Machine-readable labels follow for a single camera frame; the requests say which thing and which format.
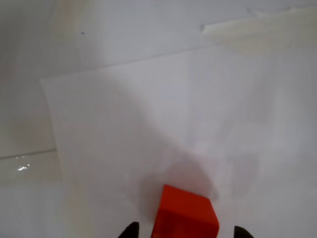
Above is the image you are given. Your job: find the red wooden cube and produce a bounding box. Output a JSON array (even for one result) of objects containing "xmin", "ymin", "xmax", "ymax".
[{"xmin": 150, "ymin": 184, "xmax": 220, "ymax": 238}]

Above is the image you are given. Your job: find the beige masking tape strip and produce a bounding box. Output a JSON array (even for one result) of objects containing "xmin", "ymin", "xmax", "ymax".
[{"xmin": 201, "ymin": 9, "xmax": 317, "ymax": 50}]

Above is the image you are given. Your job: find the small white paper sheet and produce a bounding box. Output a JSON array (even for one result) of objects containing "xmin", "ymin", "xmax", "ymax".
[{"xmin": 39, "ymin": 46, "xmax": 317, "ymax": 238}]

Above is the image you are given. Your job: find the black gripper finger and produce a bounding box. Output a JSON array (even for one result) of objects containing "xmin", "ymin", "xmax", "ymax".
[
  {"xmin": 118, "ymin": 221, "xmax": 141, "ymax": 238},
  {"xmin": 234, "ymin": 225, "xmax": 254, "ymax": 238}
]

